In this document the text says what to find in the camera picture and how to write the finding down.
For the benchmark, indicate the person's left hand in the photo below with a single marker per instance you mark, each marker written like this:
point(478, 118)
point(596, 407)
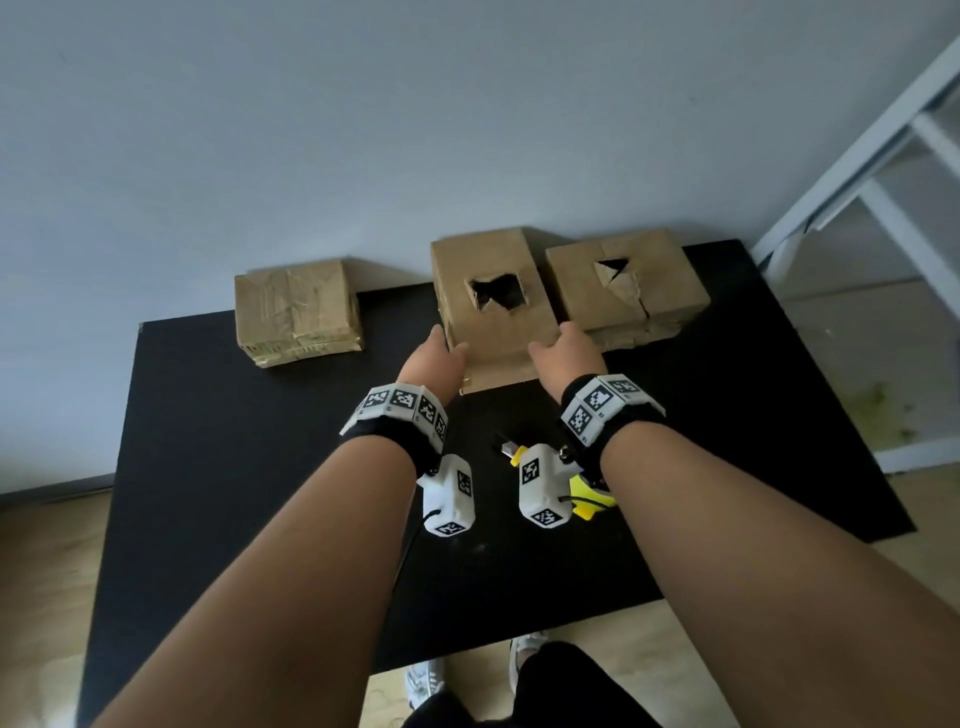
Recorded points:
point(435, 367)

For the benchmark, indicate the person's right hand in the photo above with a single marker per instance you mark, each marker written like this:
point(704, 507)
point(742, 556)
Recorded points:
point(574, 360)

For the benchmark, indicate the tall cardboard box square hole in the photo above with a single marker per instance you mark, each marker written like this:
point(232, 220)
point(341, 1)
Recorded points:
point(495, 330)

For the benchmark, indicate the black yellow utility knife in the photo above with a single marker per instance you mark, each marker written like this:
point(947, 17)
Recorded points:
point(514, 452)

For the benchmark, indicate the wide cardboard box torn flap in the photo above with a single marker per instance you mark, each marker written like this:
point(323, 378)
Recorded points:
point(660, 285)

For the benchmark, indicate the yellow tape roll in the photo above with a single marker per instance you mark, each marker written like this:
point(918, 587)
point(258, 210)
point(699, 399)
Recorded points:
point(589, 491)

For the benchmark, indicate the small cardboard box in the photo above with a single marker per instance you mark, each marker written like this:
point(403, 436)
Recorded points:
point(300, 307)

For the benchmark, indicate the person's right forearm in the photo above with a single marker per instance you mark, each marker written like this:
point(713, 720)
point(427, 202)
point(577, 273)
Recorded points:
point(772, 585)

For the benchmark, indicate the person's left forearm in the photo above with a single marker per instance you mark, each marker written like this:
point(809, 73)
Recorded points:
point(285, 600)

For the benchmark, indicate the black marker wristband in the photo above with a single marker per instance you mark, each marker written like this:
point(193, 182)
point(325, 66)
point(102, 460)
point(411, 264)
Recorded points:
point(611, 420)
point(394, 424)

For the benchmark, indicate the white right sneaker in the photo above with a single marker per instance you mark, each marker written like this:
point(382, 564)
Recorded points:
point(525, 652)

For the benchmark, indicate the white sneaker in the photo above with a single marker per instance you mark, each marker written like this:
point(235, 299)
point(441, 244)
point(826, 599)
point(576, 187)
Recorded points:
point(426, 682)
point(525, 652)

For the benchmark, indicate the white left sneaker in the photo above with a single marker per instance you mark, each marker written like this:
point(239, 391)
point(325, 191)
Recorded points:
point(426, 682)

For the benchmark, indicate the black shorts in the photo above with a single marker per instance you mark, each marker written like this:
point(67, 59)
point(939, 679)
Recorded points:
point(555, 690)

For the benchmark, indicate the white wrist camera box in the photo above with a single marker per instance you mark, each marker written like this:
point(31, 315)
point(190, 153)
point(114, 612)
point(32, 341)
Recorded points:
point(547, 491)
point(450, 499)

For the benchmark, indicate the white metal shelf frame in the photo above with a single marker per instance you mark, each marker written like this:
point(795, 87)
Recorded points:
point(922, 454)

